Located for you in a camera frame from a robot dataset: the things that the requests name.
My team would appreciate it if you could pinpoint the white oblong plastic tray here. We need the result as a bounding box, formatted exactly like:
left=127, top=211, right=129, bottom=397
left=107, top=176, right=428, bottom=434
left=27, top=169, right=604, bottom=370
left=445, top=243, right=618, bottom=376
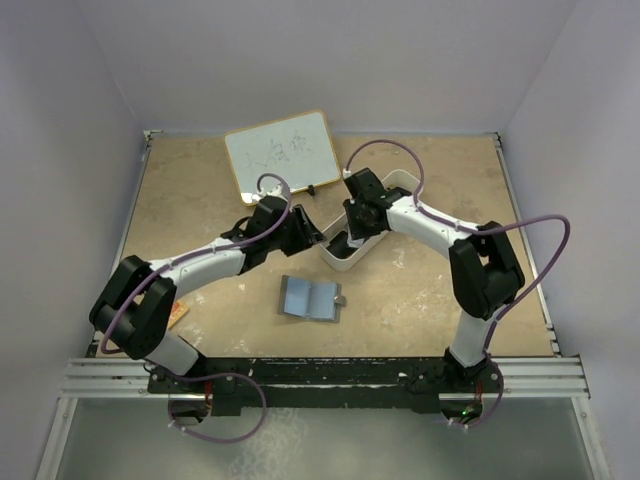
left=320, top=169, right=419, bottom=272

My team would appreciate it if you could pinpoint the grey card holder wallet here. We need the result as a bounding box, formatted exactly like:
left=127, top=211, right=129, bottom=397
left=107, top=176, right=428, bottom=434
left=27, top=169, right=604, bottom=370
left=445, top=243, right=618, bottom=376
left=277, top=275, right=347, bottom=323

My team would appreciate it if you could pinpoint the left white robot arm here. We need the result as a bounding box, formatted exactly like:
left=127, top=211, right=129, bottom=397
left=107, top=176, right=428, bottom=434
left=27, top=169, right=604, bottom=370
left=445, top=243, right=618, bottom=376
left=89, top=196, right=325, bottom=392

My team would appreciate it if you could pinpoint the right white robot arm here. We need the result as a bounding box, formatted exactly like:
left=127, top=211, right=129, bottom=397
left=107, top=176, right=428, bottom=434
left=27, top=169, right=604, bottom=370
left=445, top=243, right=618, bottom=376
left=321, top=168, right=525, bottom=391

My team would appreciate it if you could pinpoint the orange card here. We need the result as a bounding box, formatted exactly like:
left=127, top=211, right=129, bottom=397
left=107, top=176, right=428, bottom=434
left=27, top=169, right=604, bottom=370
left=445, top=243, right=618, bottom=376
left=167, top=301, right=189, bottom=330

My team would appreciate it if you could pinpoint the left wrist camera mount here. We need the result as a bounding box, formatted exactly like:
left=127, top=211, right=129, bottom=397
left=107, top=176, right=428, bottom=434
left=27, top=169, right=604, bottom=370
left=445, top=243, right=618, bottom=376
left=252, top=183, right=291, bottom=203

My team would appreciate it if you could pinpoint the small whiteboard wooden frame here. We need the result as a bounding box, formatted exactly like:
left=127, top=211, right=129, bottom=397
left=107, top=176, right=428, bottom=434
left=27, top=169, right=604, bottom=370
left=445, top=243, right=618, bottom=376
left=223, top=110, right=342, bottom=205

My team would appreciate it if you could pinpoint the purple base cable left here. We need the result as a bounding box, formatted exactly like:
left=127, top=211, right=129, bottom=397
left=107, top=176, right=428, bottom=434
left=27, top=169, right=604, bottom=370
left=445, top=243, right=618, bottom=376
left=167, top=372, right=271, bottom=444

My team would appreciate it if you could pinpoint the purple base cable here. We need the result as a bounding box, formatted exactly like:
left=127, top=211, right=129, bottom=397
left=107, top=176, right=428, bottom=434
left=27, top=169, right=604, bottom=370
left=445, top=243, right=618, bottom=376
left=447, top=357, right=506, bottom=431
left=167, top=372, right=271, bottom=444

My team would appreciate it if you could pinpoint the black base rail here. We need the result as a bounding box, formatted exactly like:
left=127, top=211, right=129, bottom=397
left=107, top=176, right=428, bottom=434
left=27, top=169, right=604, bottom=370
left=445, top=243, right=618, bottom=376
left=146, top=354, right=504, bottom=416

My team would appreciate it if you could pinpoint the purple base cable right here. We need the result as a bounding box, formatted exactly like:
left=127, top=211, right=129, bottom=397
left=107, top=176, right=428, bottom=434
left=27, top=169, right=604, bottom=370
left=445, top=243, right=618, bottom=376
left=447, top=357, right=506, bottom=431

